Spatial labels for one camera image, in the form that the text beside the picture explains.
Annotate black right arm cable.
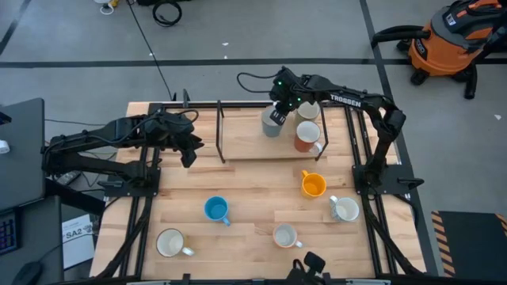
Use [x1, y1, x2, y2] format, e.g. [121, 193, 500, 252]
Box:
[236, 71, 278, 94]

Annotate black computer mouse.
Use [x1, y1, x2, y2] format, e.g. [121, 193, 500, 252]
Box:
[11, 260, 43, 285]

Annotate white cable with plug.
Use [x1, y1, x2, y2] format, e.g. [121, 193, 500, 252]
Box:
[93, 0, 120, 16]

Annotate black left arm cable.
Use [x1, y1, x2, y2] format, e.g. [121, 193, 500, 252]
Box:
[173, 108, 200, 124]

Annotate black mat with hazard stripes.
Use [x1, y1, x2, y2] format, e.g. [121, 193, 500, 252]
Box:
[430, 210, 507, 278]

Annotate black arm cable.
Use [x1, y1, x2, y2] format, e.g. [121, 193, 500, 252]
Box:
[236, 71, 278, 94]
[173, 108, 200, 124]

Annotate grey mug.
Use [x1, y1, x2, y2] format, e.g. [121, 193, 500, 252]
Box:
[261, 105, 285, 139]

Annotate dark grey flat panel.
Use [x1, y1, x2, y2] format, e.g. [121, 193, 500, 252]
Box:
[0, 97, 47, 213]

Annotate black power strip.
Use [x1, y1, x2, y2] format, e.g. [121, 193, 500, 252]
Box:
[55, 170, 82, 187]

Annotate black bulky object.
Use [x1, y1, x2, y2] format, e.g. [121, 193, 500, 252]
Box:
[287, 251, 326, 285]

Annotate black keyboard with blue keys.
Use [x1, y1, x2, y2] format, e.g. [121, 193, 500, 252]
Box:
[0, 209, 21, 255]

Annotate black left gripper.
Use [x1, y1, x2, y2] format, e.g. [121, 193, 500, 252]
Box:
[156, 112, 205, 169]

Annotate orange and black shop vacuum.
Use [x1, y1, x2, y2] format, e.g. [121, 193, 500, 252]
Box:
[371, 0, 507, 100]

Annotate pale green mug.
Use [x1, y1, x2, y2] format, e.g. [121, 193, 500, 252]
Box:
[293, 101, 322, 127]

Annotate black desk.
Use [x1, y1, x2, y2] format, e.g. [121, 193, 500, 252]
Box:
[0, 180, 106, 285]

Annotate thin black floor cable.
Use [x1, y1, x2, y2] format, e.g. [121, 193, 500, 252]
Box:
[44, 117, 110, 127]

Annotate white mug bottom centre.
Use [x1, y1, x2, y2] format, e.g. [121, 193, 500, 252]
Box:
[272, 222, 304, 249]

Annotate white mug with yellow dots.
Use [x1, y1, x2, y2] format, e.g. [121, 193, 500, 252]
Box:
[155, 227, 196, 259]

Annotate orange-brown mug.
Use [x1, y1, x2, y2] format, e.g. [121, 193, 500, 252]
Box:
[293, 120, 324, 155]

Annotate white mug with blue pattern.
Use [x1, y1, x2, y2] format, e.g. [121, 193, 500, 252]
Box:
[329, 195, 360, 222]

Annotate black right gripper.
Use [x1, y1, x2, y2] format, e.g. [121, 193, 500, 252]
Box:
[269, 66, 308, 127]

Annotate plain yellow mug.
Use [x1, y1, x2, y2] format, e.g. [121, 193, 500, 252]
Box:
[299, 169, 328, 199]

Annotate coiled black cable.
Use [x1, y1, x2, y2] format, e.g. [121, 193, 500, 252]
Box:
[152, 0, 184, 28]

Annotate long black floor cable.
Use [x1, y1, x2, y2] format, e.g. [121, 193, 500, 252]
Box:
[126, 0, 174, 101]

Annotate white printed paper sheet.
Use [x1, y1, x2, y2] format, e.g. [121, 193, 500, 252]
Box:
[62, 213, 96, 270]

